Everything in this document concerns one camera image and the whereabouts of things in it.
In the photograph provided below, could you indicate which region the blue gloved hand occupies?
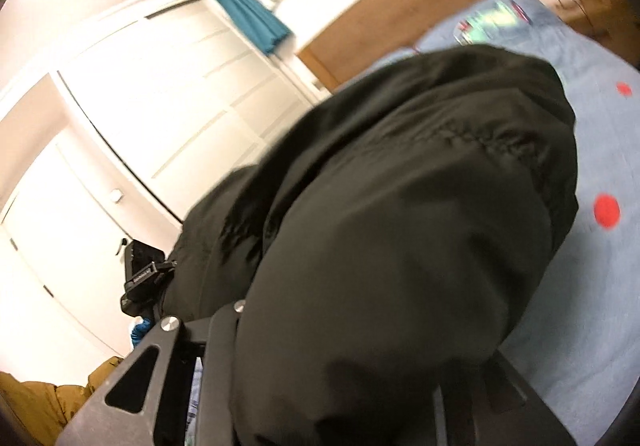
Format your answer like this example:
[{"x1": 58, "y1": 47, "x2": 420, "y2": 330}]
[{"x1": 130, "y1": 316, "x2": 154, "y2": 348}]

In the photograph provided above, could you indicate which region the left teal curtain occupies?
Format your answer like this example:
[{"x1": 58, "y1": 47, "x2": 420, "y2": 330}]
[{"x1": 216, "y1": 0, "x2": 292, "y2": 56}]

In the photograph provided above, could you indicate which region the black puffer coat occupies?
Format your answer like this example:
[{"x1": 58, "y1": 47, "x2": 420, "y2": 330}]
[{"x1": 160, "y1": 45, "x2": 578, "y2": 445}]

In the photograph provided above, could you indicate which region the white wardrobe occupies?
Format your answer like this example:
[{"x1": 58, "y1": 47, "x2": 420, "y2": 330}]
[{"x1": 1, "y1": 0, "x2": 314, "y2": 384}]

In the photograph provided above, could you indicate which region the mustard yellow garment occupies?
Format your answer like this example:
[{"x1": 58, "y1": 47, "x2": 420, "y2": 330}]
[{"x1": 1, "y1": 356, "x2": 122, "y2": 445}]

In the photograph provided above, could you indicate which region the wooden headboard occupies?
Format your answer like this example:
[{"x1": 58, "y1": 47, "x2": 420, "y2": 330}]
[{"x1": 297, "y1": 0, "x2": 479, "y2": 91}]

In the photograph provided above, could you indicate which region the blue patterned bed cover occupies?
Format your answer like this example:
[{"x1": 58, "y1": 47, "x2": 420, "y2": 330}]
[{"x1": 326, "y1": 0, "x2": 639, "y2": 445}]

